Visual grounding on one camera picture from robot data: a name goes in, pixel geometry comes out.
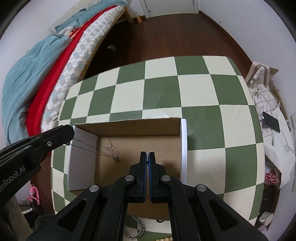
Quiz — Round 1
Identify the thin silver pendant necklace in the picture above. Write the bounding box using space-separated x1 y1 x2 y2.
69 138 121 163

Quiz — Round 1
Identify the pink slipper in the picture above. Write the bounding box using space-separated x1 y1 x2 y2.
27 184 40 205

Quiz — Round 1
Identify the red bed sheet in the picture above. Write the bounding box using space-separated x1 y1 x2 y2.
26 5 115 137

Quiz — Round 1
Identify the white cardboard box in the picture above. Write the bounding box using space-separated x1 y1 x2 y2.
66 116 188 220

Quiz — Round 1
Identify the white mug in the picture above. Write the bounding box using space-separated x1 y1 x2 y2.
259 211 274 226

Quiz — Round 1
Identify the green white checkered tablecloth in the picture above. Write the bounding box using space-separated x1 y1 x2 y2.
51 56 264 240

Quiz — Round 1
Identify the teal blue blanket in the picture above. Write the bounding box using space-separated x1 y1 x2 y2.
1 1 129 145

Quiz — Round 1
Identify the white plastic shopping bag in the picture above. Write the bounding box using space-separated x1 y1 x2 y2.
264 167 281 189

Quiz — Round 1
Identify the checkered grey white quilt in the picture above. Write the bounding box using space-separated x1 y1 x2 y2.
41 4 127 132

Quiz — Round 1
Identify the black smartphone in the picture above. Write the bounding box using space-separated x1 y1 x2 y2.
262 111 280 133

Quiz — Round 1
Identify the white patterned tote bag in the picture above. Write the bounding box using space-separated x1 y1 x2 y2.
245 62 290 152

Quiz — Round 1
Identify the small orange bottle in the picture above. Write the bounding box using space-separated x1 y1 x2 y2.
137 13 142 24

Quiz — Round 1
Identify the white door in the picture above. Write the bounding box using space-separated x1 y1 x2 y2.
144 0 199 17

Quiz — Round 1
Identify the chunky silver chain bracelet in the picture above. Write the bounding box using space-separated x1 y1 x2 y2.
123 215 147 240

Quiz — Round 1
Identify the white charging cable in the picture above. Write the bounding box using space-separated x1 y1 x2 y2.
272 124 293 153

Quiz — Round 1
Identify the white wall socket row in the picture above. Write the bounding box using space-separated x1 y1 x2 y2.
291 113 296 131

